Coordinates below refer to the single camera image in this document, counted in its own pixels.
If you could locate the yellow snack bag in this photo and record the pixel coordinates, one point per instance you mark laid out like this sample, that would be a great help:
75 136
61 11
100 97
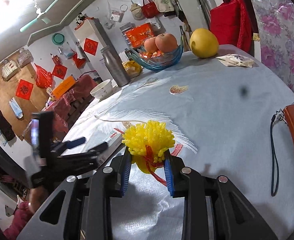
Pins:
132 68

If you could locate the beige checked handbag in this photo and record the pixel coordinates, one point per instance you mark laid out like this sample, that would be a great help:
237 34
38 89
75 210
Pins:
9 71

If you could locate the white refrigerator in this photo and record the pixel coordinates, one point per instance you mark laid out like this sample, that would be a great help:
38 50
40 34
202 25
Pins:
94 32

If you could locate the dark hanging cloth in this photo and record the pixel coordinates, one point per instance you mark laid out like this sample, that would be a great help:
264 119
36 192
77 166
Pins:
0 122

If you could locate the person's left forearm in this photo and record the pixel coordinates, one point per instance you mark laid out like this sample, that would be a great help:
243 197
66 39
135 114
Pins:
19 217

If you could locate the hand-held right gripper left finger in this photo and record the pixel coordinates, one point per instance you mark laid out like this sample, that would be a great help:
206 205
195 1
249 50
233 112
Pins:
127 176

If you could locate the green plastic basin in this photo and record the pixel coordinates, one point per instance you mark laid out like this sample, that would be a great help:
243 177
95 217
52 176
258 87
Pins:
58 39

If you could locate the table with grey cloth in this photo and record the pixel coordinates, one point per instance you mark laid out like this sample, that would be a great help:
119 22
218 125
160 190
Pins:
224 130

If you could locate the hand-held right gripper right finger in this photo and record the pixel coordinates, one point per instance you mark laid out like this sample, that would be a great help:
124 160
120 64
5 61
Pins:
168 178

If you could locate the hanging face mask pack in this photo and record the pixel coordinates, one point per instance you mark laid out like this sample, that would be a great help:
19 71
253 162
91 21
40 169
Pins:
16 108

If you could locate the panda plush toy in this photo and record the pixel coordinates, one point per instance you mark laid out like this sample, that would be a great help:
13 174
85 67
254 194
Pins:
80 21

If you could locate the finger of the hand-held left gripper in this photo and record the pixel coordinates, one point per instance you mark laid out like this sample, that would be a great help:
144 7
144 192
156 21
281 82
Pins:
74 142
96 148

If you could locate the floral plastic wrapped mattress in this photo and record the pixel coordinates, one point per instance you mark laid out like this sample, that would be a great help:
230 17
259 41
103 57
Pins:
279 30

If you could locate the red apple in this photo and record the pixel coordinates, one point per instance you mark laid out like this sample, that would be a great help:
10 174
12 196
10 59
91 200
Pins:
166 42
150 45

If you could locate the beige hanging bag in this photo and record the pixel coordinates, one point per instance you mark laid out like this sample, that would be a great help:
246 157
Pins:
137 12

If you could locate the brown wooden wall board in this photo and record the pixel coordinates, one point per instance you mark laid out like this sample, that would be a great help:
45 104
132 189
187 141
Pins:
1 90

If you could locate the steel thermos bottle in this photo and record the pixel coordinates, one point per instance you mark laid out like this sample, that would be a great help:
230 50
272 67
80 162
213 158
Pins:
115 67

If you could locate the green ceiling fan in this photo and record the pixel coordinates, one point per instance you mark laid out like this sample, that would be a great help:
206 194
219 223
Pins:
40 12

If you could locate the red plastic bag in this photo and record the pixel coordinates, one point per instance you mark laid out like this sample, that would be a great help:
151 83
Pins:
43 77

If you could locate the yellow pomelo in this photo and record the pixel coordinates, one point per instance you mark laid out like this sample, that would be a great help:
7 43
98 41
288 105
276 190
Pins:
203 42

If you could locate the red cushion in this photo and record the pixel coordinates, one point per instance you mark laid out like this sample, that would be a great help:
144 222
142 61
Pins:
229 22

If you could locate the hanging clear plastic bags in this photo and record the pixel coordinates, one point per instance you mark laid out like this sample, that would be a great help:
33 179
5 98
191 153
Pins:
115 16

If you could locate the grey wrapped handbag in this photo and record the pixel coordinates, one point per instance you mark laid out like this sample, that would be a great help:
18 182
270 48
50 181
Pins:
24 58

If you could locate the person's left hand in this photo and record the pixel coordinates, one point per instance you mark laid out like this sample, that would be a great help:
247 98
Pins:
38 195

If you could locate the red tote bag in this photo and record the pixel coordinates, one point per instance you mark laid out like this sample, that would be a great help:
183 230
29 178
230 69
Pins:
150 10

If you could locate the orange wrapped candies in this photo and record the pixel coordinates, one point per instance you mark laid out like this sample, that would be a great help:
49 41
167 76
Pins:
152 54

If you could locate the white ceramic bowl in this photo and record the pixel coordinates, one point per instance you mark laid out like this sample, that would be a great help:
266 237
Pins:
101 91

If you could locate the red covered side table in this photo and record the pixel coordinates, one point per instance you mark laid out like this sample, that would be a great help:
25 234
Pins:
66 102

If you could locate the orange cardboard box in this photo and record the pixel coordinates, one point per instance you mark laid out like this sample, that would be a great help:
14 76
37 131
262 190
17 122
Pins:
63 87

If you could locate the red diamond paper decoration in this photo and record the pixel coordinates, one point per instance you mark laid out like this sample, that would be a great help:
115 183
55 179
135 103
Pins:
24 89
90 46
59 72

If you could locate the white printed paper packet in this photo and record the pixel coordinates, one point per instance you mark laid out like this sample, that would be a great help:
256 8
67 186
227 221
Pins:
234 61

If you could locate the grey storage shelf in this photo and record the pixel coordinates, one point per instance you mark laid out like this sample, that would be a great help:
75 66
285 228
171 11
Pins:
124 28

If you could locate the white carton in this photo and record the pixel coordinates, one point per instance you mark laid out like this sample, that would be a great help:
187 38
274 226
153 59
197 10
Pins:
111 143

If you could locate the orange gift box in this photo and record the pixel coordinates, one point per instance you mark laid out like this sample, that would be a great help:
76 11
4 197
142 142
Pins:
140 35

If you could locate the blue glass fruit bowl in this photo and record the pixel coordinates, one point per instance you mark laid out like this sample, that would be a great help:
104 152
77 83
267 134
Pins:
159 61

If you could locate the yellow plastic pompom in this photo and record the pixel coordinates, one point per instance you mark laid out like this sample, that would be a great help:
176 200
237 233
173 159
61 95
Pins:
147 135

